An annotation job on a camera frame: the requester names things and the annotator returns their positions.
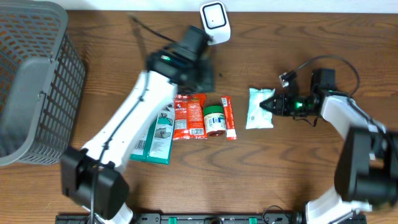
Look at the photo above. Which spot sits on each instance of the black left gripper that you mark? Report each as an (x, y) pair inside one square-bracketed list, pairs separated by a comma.
[(209, 86)]

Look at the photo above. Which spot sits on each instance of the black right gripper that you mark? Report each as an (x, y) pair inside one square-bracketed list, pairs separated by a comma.
[(280, 106)]

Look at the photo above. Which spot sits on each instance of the mint green wipes pack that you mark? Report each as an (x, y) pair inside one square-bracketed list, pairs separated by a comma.
[(259, 118)]

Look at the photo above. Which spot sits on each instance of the green white package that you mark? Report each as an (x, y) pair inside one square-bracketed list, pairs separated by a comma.
[(156, 143)]

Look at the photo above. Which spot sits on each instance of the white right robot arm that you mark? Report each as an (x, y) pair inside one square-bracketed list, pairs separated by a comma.
[(366, 173)]

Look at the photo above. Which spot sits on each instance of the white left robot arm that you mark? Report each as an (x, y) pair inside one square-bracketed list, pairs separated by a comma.
[(93, 176)]

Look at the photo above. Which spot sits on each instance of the white barcode scanner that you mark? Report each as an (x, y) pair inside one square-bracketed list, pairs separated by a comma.
[(215, 22)]

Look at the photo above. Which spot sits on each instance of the green lid jar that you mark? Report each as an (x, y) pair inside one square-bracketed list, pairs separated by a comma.
[(215, 124)]

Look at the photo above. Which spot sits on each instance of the red snack bag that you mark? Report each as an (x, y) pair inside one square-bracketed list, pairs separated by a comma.
[(189, 118)]

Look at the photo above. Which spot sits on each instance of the red stick sachet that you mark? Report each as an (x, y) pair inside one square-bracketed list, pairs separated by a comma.
[(229, 118)]

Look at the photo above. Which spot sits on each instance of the grey plastic shopping basket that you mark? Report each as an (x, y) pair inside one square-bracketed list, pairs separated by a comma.
[(42, 81)]

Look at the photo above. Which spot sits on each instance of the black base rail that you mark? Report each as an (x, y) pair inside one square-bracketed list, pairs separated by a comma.
[(272, 214)]

